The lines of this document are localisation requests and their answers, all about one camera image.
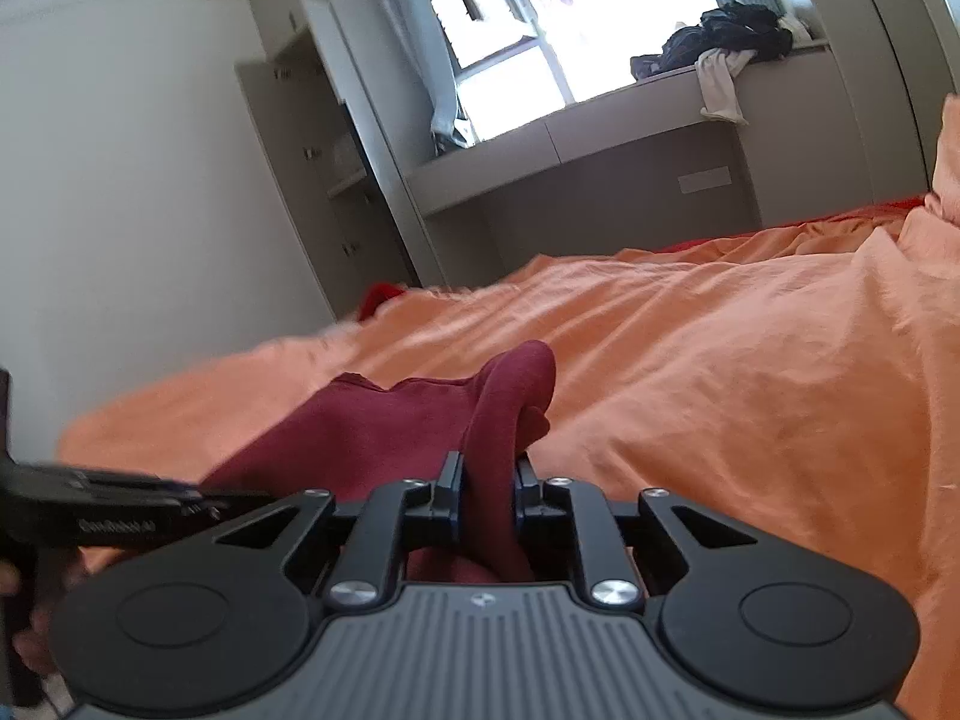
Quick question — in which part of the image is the grey window seat cabinet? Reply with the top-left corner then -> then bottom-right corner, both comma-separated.
403,43 -> 932,287

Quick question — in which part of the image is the person's left hand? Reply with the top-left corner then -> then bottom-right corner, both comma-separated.
13,549 -> 88,680

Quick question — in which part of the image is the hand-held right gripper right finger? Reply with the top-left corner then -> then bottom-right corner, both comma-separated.
514,453 -> 758,608

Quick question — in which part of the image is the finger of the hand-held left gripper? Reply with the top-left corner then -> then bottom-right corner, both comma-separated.
160,484 -> 273,523

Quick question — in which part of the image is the grey tall closet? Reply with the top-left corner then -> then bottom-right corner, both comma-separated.
838,0 -> 960,190

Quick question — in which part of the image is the red bed sheet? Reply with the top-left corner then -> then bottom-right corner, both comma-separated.
658,196 -> 932,254

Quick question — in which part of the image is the grey open wardrobe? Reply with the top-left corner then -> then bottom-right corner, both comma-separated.
235,0 -> 422,325

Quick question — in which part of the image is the pile of dark clothes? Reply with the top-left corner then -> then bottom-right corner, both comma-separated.
630,3 -> 796,81

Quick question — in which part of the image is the window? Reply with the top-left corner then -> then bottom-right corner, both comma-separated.
409,0 -> 722,142

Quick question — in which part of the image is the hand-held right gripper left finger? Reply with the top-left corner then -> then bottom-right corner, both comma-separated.
214,451 -> 469,611

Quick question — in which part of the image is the white garment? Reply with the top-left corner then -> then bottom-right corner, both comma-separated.
694,48 -> 758,125

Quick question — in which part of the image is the red cloth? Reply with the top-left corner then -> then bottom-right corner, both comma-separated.
355,282 -> 410,323

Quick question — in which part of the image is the maroon long-sleeved shirt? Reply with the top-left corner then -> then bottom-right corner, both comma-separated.
199,339 -> 560,586

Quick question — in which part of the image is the orange blanket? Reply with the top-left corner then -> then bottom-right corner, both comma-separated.
56,94 -> 960,720

